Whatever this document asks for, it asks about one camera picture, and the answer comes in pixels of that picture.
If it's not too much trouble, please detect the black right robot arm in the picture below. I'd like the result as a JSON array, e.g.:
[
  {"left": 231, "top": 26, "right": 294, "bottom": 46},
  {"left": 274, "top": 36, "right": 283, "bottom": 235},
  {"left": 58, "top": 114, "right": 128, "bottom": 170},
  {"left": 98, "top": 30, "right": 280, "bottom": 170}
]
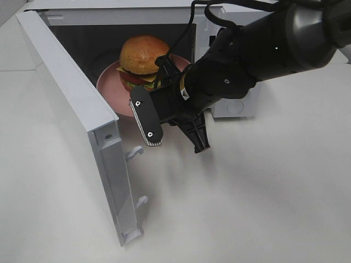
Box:
[{"left": 140, "top": 1, "right": 350, "bottom": 153}]

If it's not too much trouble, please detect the pink round plate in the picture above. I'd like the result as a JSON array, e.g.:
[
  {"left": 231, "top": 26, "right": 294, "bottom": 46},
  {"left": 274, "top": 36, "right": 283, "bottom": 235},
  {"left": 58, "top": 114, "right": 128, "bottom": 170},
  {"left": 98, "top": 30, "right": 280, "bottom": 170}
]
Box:
[{"left": 95, "top": 54, "right": 192, "bottom": 118}]

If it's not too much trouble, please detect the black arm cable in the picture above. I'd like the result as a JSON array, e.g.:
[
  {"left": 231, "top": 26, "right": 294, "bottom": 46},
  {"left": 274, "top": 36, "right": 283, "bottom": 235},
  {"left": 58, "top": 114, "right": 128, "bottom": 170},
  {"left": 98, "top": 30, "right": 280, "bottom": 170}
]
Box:
[{"left": 153, "top": 0, "right": 291, "bottom": 91}]

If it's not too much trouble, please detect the burger with lettuce and cheese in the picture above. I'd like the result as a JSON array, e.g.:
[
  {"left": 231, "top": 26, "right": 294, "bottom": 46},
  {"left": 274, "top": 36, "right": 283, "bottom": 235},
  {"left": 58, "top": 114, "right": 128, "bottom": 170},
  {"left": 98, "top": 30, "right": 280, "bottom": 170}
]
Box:
[{"left": 117, "top": 35, "right": 169, "bottom": 91}]

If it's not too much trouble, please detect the round white door button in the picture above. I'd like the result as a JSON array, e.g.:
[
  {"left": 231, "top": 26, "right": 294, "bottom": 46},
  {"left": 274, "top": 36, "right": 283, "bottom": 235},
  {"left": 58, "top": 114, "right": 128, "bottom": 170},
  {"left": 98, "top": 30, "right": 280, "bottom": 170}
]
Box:
[{"left": 227, "top": 100, "right": 244, "bottom": 114}]

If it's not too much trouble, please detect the white microwave door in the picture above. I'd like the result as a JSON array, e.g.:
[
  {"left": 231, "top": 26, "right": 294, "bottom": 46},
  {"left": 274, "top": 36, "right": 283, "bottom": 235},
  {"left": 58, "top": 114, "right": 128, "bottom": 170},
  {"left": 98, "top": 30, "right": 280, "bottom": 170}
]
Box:
[{"left": 17, "top": 11, "right": 148, "bottom": 245}]

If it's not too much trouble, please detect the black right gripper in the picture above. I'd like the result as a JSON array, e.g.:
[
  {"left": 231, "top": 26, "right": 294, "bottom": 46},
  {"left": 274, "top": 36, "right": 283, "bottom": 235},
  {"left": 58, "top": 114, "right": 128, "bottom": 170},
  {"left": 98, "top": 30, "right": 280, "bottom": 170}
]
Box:
[{"left": 150, "top": 56, "right": 219, "bottom": 153}]

